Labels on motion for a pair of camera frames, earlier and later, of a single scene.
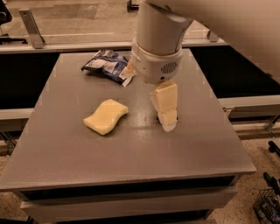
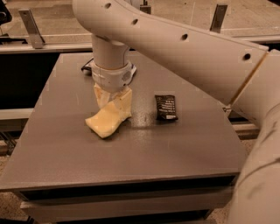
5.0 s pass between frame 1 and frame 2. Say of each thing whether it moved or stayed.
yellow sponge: stayed
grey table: stayed
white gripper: moved
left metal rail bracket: stayed
